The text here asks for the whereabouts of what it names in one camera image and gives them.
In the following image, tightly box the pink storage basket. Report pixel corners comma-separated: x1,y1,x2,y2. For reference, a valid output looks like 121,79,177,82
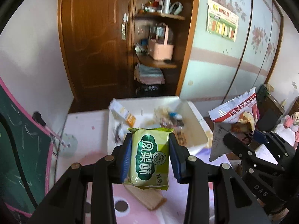
148,23,174,61

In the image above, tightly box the tan sandwich biscuit pack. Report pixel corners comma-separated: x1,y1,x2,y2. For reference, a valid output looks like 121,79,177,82
124,184,167,211

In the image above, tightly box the green snack packet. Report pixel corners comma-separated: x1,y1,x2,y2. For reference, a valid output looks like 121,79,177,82
125,127,173,191

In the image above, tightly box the green chalkboard pink frame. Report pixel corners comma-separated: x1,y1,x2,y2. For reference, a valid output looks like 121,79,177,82
1,82,57,217

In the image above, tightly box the wooden corner shelf unit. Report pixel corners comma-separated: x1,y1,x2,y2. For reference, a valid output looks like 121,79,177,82
129,0,199,97

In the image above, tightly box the red white chip bag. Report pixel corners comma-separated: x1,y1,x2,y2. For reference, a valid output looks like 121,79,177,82
208,87,258,161

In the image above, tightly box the white plastic bin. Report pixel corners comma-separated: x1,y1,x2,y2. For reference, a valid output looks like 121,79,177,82
107,96,213,155

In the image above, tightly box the silver door handle lock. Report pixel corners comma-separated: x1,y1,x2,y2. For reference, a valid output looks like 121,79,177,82
112,12,129,41

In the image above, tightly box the blue snack packet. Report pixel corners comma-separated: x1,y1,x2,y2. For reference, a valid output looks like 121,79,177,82
169,112,183,120

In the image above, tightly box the folded cloth stack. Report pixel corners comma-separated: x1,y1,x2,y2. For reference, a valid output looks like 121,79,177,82
134,63,165,85

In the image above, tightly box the pink cartoon play mat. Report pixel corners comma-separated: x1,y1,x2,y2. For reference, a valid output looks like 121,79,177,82
55,109,237,224

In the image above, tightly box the wall calendar poster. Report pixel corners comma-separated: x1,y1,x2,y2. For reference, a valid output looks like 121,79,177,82
206,0,239,42

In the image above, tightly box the brown wooden door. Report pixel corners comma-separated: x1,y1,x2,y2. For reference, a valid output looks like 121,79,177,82
58,0,132,113

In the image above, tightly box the brown white snack packet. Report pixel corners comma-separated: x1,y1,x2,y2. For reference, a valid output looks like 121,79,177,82
114,123,124,144

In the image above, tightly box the orange white snack packet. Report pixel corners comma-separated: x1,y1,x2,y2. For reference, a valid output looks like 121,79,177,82
109,99,136,127

